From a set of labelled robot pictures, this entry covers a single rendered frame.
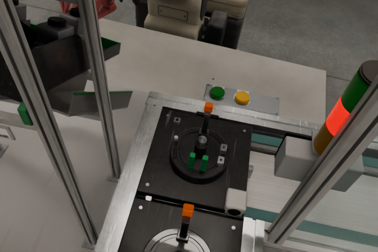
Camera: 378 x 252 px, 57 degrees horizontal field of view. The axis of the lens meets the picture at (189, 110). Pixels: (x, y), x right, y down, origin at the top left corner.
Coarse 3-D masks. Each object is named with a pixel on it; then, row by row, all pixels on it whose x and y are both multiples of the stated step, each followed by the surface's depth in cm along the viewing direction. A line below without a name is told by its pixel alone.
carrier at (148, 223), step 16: (144, 208) 74; (160, 208) 75; (176, 208) 75; (128, 224) 72; (144, 224) 72; (160, 224) 72; (176, 224) 73; (192, 224) 73; (208, 224) 73; (224, 224) 74; (240, 224) 74; (128, 240) 70; (144, 240) 70; (160, 240) 69; (176, 240) 69; (192, 240) 69; (208, 240) 71; (224, 240) 72; (240, 240) 72
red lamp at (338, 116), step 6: (336, 108) 46; (342, 108) 44; (330, 114) 48; (336, 114) 46; (342, 114) 45; (348, 114) 44; (330, 120) 47; (336, 120) 46; (342, 120) 45; (330, 126) 47; (336, 126) 46; (330, 132) 48; (336, 132) 47
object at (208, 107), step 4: (208, 104) 81; (212, 104) 81; (204, 108) 80; (208, 108) 80; (212, 108) 80; (208, 112) 80; (204, 116) 82; (208, 116) 79; (204, 120) 82; (208, 120) 82; (204, 124) 83; (208, 124) 83; (204, 128) 83; (204, 132) 84
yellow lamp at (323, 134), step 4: (324, 124) 49; (324, 128) 49; (320, 132) 50; (324, 132) 49; (328, 132) 48; (316, 136) 52; (320, 136) 50; (324, 136) 49; (328, 136) 48; (332, 136) 48; (316, 140) 51; (320, 140) 50; (324, 140) 49; (328, 140) 48; (316, 144) 51; (320, 144) 50; (324, 144) 50; (316, 148) 52; (320, 148) 51; (324, 148) 50; (320, 152) 51
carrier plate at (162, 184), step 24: (168, 120) 89; (192, 120) 90; (216, 120) 91; (168, 144) 85; (240, 144) 87; (144, 168) 80; (168, 168) 81; (240, 168) 82; (144, 192) 77; (168, 192) 77; (192, 192) 78; (216, 192) 78
